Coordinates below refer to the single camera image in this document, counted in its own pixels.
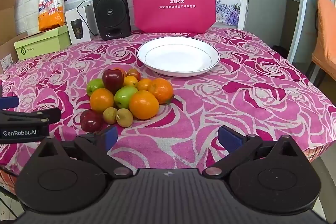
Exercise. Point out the small brown-green round fruit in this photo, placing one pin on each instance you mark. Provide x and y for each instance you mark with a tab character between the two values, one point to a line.
110	115
124	117

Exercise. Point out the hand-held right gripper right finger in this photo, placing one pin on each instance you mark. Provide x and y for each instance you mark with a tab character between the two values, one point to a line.
225	136

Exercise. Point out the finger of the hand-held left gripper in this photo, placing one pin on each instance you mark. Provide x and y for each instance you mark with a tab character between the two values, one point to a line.
9	102
39	115

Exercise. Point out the red apple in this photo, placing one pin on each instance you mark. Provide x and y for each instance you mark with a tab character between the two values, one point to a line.
113	81
90	121

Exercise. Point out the white box with cup print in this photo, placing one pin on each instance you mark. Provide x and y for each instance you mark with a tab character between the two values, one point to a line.
77	27

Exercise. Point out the cardboard box with label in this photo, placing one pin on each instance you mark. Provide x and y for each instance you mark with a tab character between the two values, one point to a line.
8	54

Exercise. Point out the dimpled tangerine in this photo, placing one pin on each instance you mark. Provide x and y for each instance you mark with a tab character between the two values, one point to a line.
120	71

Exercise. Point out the mandarin with leaf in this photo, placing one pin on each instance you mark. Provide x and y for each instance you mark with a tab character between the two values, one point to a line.
160	89

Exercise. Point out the green shoe box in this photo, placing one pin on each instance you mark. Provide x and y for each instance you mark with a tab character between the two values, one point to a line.
43	44

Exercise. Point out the open cardboard box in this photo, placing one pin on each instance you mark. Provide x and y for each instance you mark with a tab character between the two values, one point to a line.
8	14

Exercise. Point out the dark red-green tomato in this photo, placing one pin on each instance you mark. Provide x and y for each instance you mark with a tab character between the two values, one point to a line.
134	73

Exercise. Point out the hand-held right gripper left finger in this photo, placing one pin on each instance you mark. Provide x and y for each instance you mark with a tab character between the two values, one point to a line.
111	134

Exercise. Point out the pink floral tablecloth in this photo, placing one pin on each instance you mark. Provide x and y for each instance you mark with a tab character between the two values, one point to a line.
236	108

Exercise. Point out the large orange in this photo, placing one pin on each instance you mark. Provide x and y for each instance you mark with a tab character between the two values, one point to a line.
143	105

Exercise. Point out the small yellow orange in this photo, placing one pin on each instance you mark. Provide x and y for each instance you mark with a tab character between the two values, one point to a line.
130	81

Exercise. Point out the orange chair cover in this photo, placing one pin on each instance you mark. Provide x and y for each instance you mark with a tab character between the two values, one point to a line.
325	37

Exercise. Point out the white plate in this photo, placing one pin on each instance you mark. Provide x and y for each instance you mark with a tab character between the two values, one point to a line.
178	56

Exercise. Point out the black speaker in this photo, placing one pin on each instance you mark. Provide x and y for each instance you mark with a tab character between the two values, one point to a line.
111	10

